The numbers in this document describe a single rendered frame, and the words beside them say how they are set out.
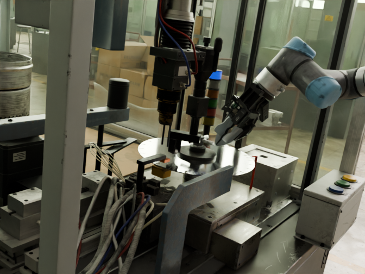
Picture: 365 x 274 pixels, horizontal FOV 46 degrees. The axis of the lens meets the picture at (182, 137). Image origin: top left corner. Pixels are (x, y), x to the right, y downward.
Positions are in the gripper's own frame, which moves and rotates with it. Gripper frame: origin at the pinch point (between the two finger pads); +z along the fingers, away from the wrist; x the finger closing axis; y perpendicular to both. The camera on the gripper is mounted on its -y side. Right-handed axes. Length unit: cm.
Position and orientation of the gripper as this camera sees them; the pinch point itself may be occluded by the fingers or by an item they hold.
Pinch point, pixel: (220, 142)
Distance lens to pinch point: 123.8
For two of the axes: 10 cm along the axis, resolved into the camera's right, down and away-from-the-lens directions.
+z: -6.2, 7.1, 3.4
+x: 5.9, 7.0, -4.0
